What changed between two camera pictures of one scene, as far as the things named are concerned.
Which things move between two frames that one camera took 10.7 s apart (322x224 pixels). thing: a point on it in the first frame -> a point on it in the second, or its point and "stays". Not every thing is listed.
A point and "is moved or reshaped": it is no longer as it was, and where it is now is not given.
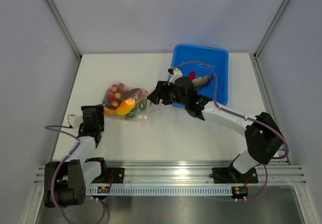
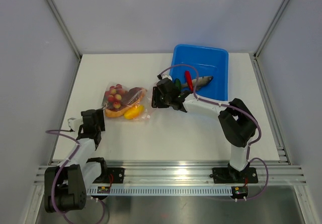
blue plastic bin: [217, 57] stays
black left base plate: [117, 173] stays
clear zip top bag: [131, 103] stays
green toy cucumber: [141, 106] is moved or reshaped
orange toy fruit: [126, 107] -> [134, 113]
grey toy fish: [199, 82] stays
